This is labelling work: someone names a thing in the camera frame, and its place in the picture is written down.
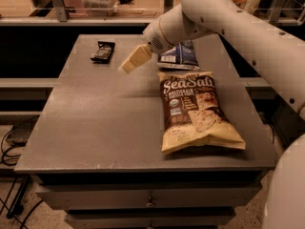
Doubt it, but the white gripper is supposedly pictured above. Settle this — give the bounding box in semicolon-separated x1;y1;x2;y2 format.
118;19;173;73

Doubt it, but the black rxbar chocolate bar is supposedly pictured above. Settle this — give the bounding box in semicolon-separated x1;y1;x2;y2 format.
91;41;115;64

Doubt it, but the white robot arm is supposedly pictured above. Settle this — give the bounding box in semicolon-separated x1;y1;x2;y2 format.
119;0;305;229

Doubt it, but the blue chip bag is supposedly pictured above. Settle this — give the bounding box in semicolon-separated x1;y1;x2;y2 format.
157;40;199;71

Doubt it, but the clear plastic container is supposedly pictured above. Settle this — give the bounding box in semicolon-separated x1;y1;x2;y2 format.
82;0;118;16

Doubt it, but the sea salt tortilla chips bag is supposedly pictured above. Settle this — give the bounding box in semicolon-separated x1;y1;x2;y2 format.
158;72;246;154

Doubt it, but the grey table with drawers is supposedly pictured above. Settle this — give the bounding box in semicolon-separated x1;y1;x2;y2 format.
15;35;276;229

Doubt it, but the metal shelf rack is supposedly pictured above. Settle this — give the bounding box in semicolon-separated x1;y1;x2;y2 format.
0;0;305;26

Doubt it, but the black power adapter box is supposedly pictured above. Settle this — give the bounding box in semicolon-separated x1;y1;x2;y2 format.
6;122;34;146

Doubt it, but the black cables left floor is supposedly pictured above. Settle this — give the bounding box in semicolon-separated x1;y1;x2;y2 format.
0;115;44;229

